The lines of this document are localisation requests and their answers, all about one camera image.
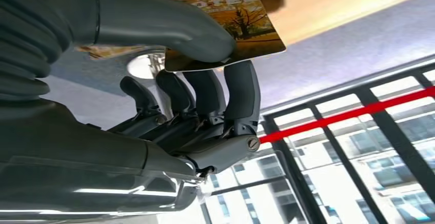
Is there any yellow printed hotel card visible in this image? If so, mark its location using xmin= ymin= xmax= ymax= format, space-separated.
xmin=75 ymin=45 xmax=166 ymax=61

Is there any red barrier belt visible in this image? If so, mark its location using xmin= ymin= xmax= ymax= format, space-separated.
xmin=260 ymin=86 xmax=435 ymax=145

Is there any chrome stanchion post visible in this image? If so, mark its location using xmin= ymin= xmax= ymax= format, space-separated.
xmin=126 ymin=53 xmax=174 ymax=118

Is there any black window frame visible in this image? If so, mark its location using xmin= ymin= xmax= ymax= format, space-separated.
xmin=200 ymin=54 xmax=435 ymax=224

